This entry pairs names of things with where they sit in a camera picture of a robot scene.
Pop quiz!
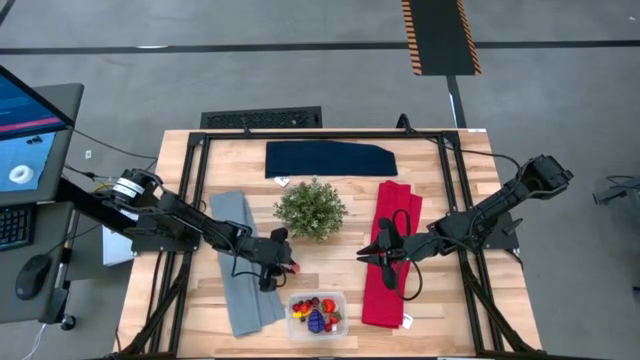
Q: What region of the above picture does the red towel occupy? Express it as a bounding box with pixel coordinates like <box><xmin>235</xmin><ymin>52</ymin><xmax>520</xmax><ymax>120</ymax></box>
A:
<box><xmin>361</xmin><ymin>180</ymin><xmax>424</xmax><ymax>330</ymax></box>

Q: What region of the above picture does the purple toy grape bunch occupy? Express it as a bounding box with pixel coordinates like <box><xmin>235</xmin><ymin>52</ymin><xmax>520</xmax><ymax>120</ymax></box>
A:
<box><xmin>308</xmin><ymin>309</ymin><xmax>326</xmax><ymax>335</ymax></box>

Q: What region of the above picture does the white box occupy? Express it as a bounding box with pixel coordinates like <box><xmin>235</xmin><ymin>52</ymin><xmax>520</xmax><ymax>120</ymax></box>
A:
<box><xmin>102</xmin><ymin>209</ymin><xmax>136</xmax><ymax>267</ymax></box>

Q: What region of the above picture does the black desk support beam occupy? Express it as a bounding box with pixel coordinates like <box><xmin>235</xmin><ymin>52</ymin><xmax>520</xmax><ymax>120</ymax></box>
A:
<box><xmin>54</xmin><ymin>177</ymin><xmax>132</xmax><ymax>239</ymax></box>

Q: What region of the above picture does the black orange-striped floor mat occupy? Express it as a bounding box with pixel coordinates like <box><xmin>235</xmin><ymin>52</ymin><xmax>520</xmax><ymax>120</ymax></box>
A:
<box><xmin>401</xmin><ymin>0</ymin><xmax>483</xmax><ymax>77</ymax></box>

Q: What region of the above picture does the black keyboard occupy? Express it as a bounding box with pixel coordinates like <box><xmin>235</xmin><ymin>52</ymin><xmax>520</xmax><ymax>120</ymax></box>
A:
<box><xmin>0</xmin><ymin>203</ymin><xmax>34</xmax><ymax>251</ymax></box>

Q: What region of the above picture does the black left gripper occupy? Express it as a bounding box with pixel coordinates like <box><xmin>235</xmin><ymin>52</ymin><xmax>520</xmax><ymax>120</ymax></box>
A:
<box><xmin>244</xmin><ymin>227</ymin><xmax>300</xmax><ymax>294</ymax></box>

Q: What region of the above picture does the computer monitor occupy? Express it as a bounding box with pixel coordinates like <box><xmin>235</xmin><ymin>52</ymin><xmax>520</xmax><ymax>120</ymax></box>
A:
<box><xmin>0</xmin><ymin>64</ymin><xmax>76</xmax><ymax>195</ymax></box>

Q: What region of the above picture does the black chair base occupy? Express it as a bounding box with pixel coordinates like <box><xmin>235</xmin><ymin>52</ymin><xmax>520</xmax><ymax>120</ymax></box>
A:
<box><xmin>592</xmin><ymin>172</ymin><xmax>640</xmax><ymax>206</ymax></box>

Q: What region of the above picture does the grey towel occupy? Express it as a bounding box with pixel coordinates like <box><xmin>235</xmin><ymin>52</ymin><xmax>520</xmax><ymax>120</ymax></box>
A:
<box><xmin>208</xmin><ymin>189</ymin><xmax>286</xmax><ymax>338</ymax></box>

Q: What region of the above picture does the black curved cable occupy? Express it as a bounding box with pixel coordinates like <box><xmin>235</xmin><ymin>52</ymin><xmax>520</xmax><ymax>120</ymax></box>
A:
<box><xmin>395</xmin><ymin>113</ymin><xmax>419</xmax><ymax>135</ymax></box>

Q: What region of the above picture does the green artificial potted plant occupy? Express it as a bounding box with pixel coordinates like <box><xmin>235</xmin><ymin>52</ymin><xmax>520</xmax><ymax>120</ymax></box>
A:
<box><xmin>272</xmin><ymin>178</ymin><xmax>350</xmax><ymax>242</ymax></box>

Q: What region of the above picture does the grey computer desk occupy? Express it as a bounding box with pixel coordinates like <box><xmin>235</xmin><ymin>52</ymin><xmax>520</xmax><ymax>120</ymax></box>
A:
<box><xmin>0</xmin><ymin>82</ymin><xmax>85</xmax><ymax>332</ymax></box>

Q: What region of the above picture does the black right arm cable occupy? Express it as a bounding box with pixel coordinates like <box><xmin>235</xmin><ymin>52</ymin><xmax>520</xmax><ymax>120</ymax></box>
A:
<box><xmin>392</xmin><ymin>208</ymin><xmax>425</xmax><ymax>302</ymax></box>

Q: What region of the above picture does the black perforated panel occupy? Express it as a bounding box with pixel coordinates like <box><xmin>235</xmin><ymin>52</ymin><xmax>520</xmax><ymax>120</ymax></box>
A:
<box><xmin>199</xmin><ymin>105</ymin><xmax>324</xmax><ymax>130</ymax></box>

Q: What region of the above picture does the clear plastic tupperware container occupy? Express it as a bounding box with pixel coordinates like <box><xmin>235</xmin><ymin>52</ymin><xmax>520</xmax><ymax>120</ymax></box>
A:
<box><xmin>286</xmin><ymin>291</ymin><xmax>350</xmax><ymax>343</ymax></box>

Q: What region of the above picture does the navy blue towel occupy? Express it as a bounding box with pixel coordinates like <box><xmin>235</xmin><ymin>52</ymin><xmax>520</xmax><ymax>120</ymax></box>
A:
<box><xmin>264</xmin><ymin>140</ymin><xmax>400</xmax><ymax>188</ymax></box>

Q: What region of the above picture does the black computer mouse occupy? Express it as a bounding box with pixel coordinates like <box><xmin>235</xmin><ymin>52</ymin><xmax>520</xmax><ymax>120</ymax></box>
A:
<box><xmin>13</xmin><ymin>253</ymin><xmax>53</xmax><ymax>303</ymax></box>

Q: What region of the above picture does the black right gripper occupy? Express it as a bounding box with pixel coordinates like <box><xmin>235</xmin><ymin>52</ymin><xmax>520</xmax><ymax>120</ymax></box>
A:
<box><xmin>356</xmin><ymin>217</ymin><xmax>436</xmax><ymax>291</ymax></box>

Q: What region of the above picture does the black aluminium table frame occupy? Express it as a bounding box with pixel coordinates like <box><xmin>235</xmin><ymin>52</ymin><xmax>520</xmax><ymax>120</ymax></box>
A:
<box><xmin>107</xmin><ymin>128</ymin><xmax>551</xmax><ymax>360</ymax></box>

